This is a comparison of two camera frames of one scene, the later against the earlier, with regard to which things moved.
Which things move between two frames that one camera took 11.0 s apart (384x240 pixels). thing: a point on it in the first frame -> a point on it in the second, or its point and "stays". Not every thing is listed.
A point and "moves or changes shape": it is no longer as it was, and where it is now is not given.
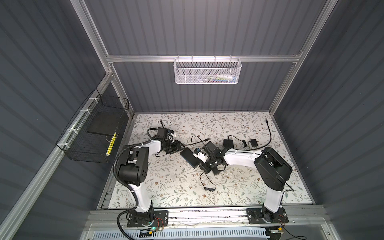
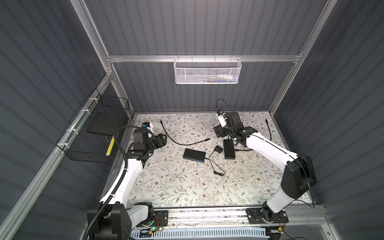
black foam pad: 105,123 stays
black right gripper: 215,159 -> 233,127
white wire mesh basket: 204,71 stays
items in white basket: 220,78 stays
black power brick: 228,143 -> 194,155
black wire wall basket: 92,135 stays
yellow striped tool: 110,148 stays
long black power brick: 188,155 moves or changes shape
